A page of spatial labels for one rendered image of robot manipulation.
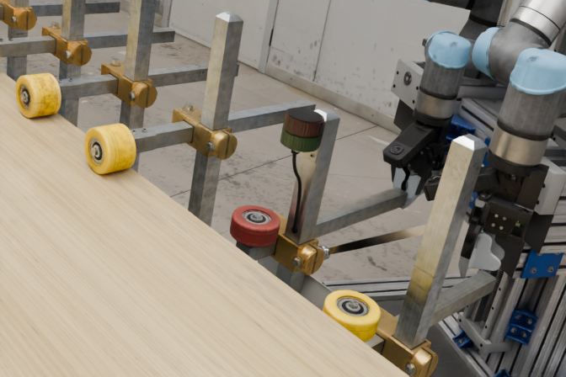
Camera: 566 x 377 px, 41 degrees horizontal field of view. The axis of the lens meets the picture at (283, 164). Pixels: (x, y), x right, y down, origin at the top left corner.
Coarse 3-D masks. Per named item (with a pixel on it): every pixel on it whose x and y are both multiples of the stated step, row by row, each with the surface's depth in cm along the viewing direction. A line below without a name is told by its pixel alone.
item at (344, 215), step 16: (384, 192) 151; (400, 192) 153; (336, 208) 141; (352, 208) 142; (368, 208) 144; (384, 208) 149; (320, 224) 135; (336, 224) 139; (352, 224) 143; (256, 256) 125
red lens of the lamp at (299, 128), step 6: (288, 120) 113; (294, 120) 112; (288, 126) 113; (294, 126) 112; (300, 126) 112; (306, 126) 112; (312, 126) 112; (318, 126) 113; (294, 132) 113; (300, 132) 112; (306, 132) 112; (312, 132) 113; (318, 132) 114
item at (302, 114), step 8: (288, 112) 114; (296, 112) 115; (304, 112) 115; (312, 112) 116; (304, 120) 112; (312, 120) 113; (320, 120) 113; (296, 152) 116; (304, 152) 119; (312, 152) 118; (312, 160) 119; (296, 176) 119; (296, 208) 123; (296, 216) 123
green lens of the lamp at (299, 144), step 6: (282, 132) 115; (282, 138) 115; (288, 138) 114; (294, 138) 113; (300, 138) 113; (306, 138) 113; (312, 138) 113; (318, 138) 114; (282, 144) 115; (288, 144) 114; (294, 144) 113; (300, 144) 113; (306, 144) 113; (312, 144) 114; (318, 144) 116; (294, 150) 114; (300, 150) 114; (306, 150) 114; (312, 150) 114
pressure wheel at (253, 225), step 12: (240, 216) 123; (252, 216) 123; (264, 216) 125; (276, 216) 125; (240, 228) 121; (252, 228) 120; (264, 228) 121; (276, 228) 122; (240, 240) 121; (252, 240) 121; (264, 240) 121
